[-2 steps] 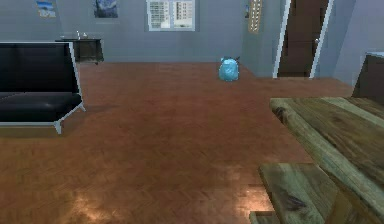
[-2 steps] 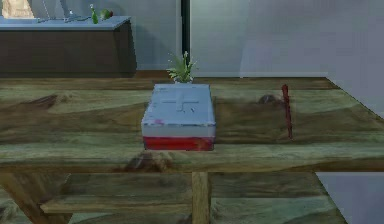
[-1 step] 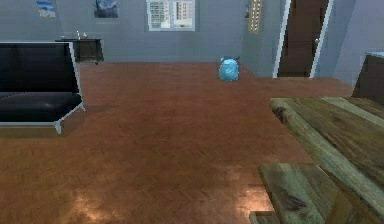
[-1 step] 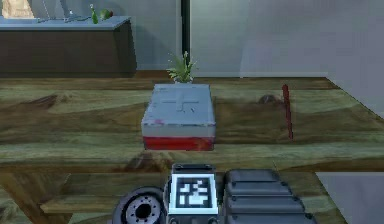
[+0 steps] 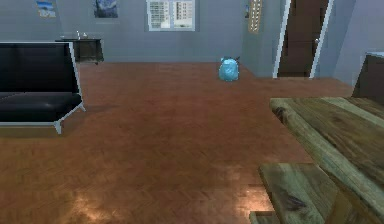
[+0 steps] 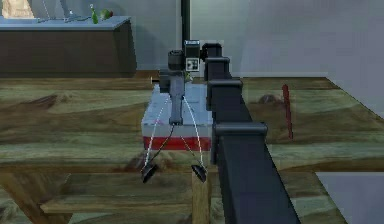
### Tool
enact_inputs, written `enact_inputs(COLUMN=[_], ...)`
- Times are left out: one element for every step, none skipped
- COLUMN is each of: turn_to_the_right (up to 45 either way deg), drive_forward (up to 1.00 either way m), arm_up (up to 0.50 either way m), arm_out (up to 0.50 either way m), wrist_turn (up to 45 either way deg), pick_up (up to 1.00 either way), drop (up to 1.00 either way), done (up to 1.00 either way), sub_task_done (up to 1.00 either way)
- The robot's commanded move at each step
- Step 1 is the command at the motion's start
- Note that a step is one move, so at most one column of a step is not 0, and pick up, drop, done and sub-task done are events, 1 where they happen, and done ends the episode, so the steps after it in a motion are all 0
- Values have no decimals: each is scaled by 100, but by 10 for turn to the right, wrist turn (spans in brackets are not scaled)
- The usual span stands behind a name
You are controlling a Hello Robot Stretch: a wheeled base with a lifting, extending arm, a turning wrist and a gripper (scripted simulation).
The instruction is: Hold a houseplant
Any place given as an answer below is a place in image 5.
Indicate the white framed window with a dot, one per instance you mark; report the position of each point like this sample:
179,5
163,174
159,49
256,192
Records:
171,15

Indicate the dark side table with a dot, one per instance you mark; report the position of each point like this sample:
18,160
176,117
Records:
87,50

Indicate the green wooden bench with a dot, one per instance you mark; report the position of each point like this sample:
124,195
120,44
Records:
293,193

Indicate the brown room door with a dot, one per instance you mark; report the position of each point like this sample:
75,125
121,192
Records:
301,38

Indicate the dark blue framed picture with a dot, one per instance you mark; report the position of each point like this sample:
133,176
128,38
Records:
106,8

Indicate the green wooden table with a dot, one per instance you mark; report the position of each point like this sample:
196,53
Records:
346,133

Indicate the blue and white poster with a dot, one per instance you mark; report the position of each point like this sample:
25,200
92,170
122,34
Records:
46,8

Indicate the dark brown cabinet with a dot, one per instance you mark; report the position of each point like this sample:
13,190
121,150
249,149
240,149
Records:
371,78

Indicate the tan patterned wall hanging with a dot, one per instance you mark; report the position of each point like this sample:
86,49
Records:
255,15

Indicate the black sofa with white frame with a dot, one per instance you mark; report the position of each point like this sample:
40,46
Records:
36,71

